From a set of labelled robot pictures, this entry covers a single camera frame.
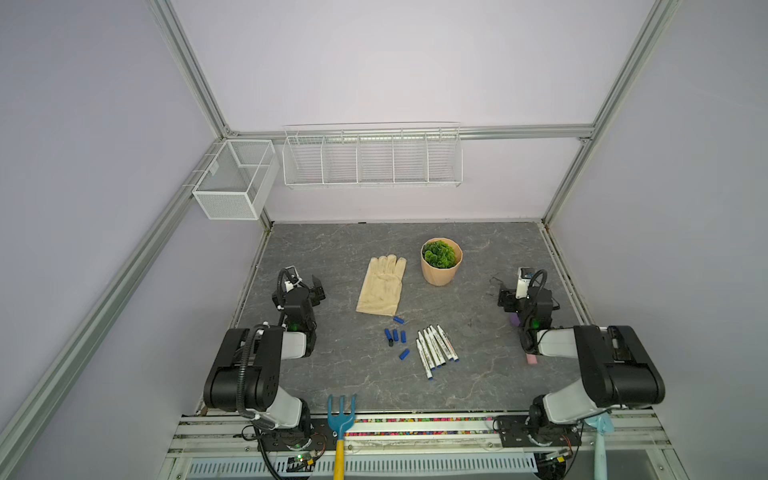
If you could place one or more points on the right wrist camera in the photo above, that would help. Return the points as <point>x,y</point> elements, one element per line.
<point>525,276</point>

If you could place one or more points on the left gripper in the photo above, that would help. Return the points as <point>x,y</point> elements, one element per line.
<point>303,291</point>

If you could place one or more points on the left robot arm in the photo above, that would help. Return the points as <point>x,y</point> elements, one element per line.
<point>245,375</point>

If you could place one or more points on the tan pot green plant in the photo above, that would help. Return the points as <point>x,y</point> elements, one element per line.
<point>440,261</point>

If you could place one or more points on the white mesh box basket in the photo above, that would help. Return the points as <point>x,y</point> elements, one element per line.
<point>237,181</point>

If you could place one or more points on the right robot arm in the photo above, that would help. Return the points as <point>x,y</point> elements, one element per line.
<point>615,370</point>

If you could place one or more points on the blue garden fork yellow handle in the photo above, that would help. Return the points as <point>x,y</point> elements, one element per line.
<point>340,421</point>

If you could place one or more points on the cream fabric glove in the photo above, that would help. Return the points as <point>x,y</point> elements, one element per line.
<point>382,286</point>

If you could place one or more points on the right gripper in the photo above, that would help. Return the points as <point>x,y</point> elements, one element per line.
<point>519,301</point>

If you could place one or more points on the white wire wall basket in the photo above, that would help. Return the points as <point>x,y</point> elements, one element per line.
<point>373,155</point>

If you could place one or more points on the light blue garden trowel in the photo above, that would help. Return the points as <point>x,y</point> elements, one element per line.
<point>602,424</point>

